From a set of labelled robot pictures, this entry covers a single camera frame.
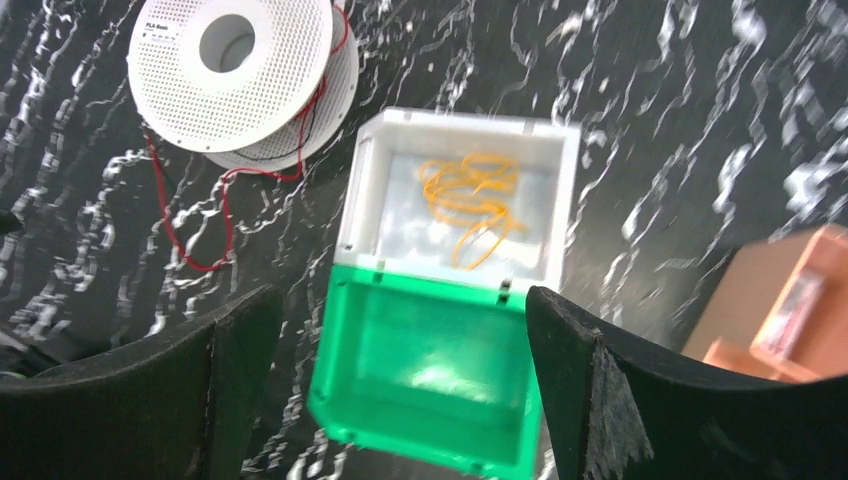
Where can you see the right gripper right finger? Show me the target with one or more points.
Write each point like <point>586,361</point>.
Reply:
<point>619,406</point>

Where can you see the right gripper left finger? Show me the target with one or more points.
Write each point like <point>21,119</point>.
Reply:
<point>180,404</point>

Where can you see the white filament spool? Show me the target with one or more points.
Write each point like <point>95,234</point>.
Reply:
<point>247,84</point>

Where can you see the green plastic bin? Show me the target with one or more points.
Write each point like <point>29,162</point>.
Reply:
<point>437,372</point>

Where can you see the orange desk organizer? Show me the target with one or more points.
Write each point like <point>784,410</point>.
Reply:
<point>780,310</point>

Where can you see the white plastic bin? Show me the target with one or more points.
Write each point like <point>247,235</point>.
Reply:
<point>462,198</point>

